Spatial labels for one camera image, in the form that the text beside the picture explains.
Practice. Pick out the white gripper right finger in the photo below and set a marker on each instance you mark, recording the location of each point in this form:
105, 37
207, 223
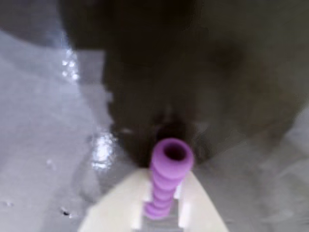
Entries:
202, 212

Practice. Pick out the black table mat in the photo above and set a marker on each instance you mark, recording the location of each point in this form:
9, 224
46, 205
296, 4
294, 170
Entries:
169, 72

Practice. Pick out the purple ribbed pen grip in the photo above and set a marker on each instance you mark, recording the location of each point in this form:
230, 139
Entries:
164, 183

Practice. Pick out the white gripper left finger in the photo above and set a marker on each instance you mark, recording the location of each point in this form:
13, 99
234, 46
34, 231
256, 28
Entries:
120, 207

